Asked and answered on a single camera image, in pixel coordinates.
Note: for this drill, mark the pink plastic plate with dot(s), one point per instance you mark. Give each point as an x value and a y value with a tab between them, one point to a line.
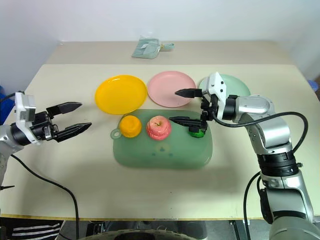
165	87

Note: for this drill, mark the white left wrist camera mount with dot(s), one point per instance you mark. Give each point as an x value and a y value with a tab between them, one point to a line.
23	105

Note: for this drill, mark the translucent green tray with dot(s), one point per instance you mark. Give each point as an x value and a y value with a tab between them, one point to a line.
162	155

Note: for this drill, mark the blue plastic bin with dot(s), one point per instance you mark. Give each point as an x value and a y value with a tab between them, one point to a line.
5	110

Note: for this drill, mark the light green plastic plate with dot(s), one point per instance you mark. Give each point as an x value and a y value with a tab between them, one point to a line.
237	86

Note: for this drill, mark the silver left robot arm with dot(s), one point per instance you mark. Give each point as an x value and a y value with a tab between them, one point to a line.
7	140

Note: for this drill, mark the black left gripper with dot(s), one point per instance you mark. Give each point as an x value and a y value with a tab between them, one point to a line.
41	126

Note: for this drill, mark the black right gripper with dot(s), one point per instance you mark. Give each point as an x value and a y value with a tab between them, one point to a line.
210	107

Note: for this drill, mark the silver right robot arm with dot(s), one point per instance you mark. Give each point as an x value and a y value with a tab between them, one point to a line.
272	130

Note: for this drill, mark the yellow plastic plate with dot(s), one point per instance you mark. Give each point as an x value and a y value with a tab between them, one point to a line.
120	95

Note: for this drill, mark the green toy fruit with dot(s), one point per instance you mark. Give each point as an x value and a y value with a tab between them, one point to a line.
197	134

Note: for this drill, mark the black white striped fabric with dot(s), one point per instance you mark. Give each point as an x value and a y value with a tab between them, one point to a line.
32	230

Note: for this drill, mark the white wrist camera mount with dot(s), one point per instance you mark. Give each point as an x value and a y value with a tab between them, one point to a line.
23	105
220	85

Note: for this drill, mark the grey metal table frame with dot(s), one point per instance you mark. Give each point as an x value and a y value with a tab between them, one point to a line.
238	230

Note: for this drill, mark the teal fabric pouch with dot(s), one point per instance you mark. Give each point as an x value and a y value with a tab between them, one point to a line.
146	48

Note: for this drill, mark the blue round container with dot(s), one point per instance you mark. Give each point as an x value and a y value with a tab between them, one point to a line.
315	87

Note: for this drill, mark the pink toy apple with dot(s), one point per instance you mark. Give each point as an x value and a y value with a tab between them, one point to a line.
158	127

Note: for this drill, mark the orange toy fruit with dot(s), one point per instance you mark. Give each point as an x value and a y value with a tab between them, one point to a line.
130	126

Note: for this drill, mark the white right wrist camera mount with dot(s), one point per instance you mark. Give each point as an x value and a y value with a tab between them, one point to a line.
220	85

